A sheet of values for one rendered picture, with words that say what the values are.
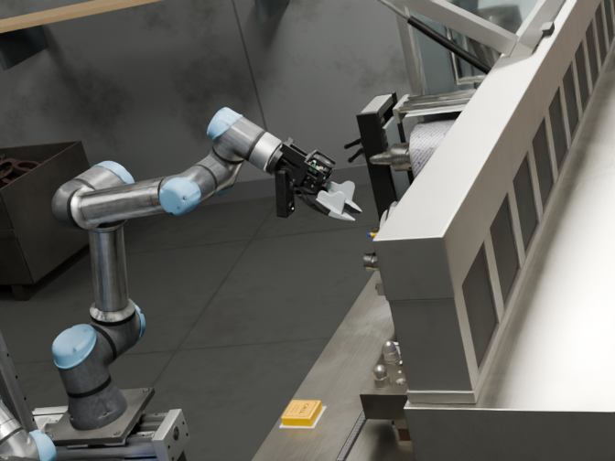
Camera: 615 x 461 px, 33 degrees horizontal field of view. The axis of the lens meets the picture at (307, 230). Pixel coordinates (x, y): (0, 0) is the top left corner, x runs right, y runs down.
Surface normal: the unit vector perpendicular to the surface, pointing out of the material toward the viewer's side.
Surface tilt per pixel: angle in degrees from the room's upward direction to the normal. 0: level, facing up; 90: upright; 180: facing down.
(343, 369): 0
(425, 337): 90
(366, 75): 90
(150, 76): 90
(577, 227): 0
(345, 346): 0
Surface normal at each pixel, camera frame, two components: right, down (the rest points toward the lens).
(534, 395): -0.23, -0.90
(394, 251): -0.36, 0.43
